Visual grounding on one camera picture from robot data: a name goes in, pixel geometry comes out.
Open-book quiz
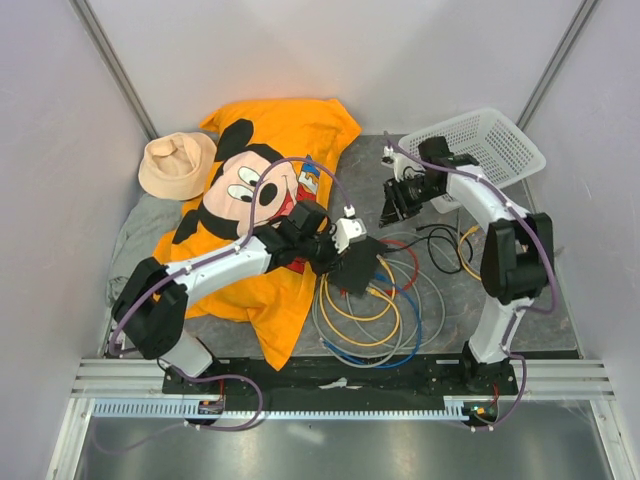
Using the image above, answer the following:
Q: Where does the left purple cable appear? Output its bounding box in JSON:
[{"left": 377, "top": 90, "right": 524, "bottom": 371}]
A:
[{"left": 91, "top": 156, "right": 354, "bottom": 454}]

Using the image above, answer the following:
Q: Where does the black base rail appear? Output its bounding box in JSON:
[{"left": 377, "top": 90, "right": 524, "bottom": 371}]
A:
[{"left": 162, "top": 353, "right": 519, "bottom": 411}]

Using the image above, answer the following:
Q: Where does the orange Mickey Mouse shirt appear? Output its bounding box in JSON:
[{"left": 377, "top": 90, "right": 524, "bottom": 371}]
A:
[{"left": 153, "top": 98, "right": 361, "bottom": 371}]

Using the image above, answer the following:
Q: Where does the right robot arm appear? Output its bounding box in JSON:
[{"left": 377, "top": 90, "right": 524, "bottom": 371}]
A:
[{"left": 379, "top": 136, "right": 558, "bottom": 394}]

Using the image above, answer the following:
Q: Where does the purple cable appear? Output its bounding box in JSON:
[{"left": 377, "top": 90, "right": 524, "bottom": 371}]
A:
[
  {"left": 384, "top": 130, "right": 561, "bottom": 434},
  {"left": 91, "top": 156, "right": 354, "bottom": 454}
]

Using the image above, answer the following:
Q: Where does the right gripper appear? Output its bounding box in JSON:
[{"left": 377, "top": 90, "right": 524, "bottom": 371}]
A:
[{"left": 378, "top": 175, "right": 442, "bottom": 229}]

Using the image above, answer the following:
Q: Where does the yellow ethernet cable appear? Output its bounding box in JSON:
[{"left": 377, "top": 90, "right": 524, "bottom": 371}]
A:
[
  {"left": 457, "top": 225, "right": 484, "bottom": 279},
  {"left": 318, "top": 254, "right": 401, "bottom": 348}
]

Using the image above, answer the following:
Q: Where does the grey ethernet cable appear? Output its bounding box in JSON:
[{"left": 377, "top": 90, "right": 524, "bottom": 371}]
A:
[{"left": 311, "top": 231, "right": 447, "bottom": 369}]

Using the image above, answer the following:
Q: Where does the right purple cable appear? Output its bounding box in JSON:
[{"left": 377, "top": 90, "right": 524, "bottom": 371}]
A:
[{"left": 384, "top": 130, "right": 561, "bottom": 434}]

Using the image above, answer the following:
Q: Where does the blue ethernet cable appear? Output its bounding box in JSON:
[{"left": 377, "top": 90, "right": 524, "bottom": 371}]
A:
[{"left": 321, "top": 269, "right": 424, "bottom": 370}]

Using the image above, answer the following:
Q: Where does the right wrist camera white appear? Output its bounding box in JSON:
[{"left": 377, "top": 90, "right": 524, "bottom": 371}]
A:
[{"left": 381, "top": 146, "right": 414, "bottom": 182}]

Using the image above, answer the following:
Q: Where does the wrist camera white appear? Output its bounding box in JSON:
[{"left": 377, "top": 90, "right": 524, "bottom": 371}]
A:
[
  {"left": 381, "top": 146, "right": 414, "bottom": 182},
  {"left": 332, "top": 217, "right": 367, "bottom": 254}
]

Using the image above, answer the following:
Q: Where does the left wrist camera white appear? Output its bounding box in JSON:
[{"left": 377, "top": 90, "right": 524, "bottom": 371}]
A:
[{"left": 332, "top": 217, "right": 367, "bottom": 254}]

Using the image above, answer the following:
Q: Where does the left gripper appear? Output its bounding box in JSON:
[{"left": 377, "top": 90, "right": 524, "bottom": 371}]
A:
[{"left": 297, "top": 224, "right": 349, "bottom": 278}]

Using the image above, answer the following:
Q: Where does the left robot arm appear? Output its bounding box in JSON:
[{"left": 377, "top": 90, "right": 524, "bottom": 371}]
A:
[{"left": 109, "top": 201, "right": 366, "bottom": 393}]

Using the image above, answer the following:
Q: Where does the grey cloth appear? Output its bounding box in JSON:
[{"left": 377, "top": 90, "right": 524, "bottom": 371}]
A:
[{"left": 106, "top": 194, "right": 183, "bottom": 306}]

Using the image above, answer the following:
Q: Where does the black network switch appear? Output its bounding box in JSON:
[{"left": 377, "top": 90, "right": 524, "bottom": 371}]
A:
[{"left": 328, "top": 236, "right": 386, "bottom": 297}]

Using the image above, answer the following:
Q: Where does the black ethernet cable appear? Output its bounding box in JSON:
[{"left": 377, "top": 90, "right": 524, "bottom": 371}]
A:
[{"left": 394, "top": 224, "right": 469, "bottom": 275}]

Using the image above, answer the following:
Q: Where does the red ethernet cable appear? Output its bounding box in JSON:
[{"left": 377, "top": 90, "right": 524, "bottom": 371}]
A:
[{"left": 379, "top": 239, "right": 420, "bottom": 293}]

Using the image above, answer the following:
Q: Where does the white plastic basket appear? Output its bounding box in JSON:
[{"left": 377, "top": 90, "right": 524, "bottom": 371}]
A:
[{"left": 399, "top": 108, "right": 546, "bottom": 189}]

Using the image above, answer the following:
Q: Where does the peach bucket hat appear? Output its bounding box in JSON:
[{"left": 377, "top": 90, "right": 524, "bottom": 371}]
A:
[{"left": 138, "top": 132, "right": 217, "bottom": 201}]

